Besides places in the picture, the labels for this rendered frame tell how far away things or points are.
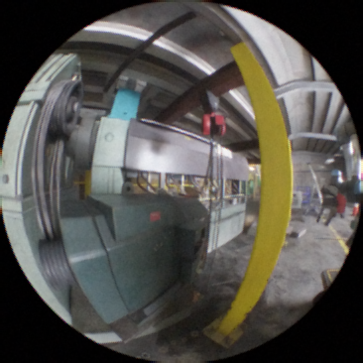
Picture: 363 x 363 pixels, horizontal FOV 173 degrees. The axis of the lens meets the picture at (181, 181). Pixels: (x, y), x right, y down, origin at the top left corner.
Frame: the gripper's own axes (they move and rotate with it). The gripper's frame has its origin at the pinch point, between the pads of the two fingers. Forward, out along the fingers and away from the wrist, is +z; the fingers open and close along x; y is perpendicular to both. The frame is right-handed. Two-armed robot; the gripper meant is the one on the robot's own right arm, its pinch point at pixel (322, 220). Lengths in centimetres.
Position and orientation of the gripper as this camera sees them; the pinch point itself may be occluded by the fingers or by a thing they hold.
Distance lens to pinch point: 88.2
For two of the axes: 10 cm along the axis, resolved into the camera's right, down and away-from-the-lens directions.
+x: 5.8, 1.6, 7.9
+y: 6.9, 4.1, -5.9
